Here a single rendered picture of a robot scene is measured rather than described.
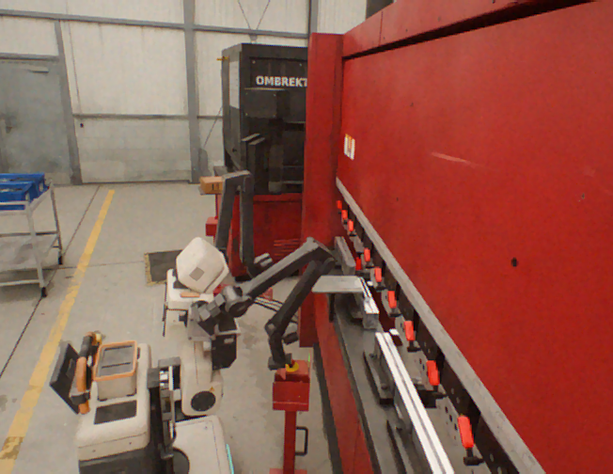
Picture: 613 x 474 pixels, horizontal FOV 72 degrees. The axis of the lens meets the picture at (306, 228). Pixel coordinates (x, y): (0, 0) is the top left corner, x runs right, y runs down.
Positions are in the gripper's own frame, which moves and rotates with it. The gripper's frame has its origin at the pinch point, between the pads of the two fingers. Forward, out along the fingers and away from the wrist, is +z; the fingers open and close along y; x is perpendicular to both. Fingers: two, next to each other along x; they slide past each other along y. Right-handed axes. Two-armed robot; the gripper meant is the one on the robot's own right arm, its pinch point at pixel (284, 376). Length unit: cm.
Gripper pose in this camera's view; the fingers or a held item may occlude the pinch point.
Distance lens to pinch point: 193.8
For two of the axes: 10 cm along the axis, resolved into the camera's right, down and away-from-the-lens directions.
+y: 9.8, -1.9, -0.8
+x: 0.1, -3.1, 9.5
